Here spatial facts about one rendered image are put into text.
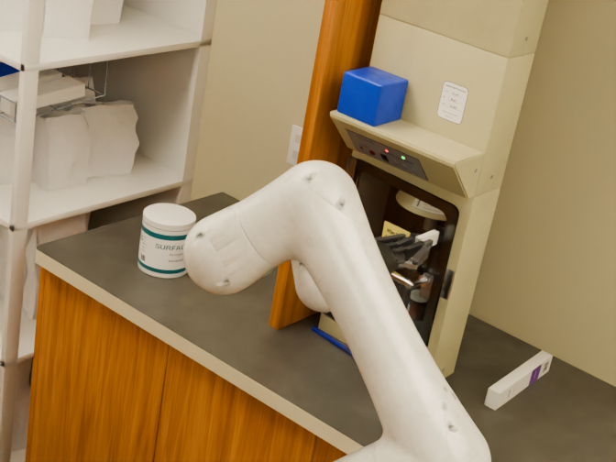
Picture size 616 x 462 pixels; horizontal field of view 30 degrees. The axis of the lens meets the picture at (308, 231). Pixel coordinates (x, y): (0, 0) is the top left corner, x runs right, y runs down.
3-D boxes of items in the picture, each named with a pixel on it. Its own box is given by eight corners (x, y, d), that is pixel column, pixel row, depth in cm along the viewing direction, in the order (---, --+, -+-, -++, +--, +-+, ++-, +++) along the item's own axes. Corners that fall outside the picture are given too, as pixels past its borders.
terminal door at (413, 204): (323, 312, 270) (354, 155, 254) (421, 372, 252) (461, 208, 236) (320, 313, 270) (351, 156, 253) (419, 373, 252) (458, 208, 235)
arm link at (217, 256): (267, 276, 163) (225, 202, 163) (195, 316, 167) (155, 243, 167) (303, 255, 180) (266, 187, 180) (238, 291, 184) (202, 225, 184)
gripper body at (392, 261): (390, 255, 220) (417, 244, 226) (356, 238, 224) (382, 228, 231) (382, 290, 223) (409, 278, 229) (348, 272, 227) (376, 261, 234)
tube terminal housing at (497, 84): (378, 300, 292) (442, 4, 261) (485, 355, 275) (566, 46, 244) (316, 327, 273) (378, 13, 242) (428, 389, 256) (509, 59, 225)
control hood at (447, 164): (352, 145, 254) (360, 103, 250) (475, 197, 237) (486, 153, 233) (320, 154, 245) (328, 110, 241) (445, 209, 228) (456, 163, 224)
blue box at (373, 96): (364, 104, 249) (371, 65, 245) (401, 120, 243) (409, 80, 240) (335, 111, 241) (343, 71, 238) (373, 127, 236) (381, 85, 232)
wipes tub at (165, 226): (163, 250, 297) (170, 198, 291) (199, 270, 290) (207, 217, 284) (126, 263, 287) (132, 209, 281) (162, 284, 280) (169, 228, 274)
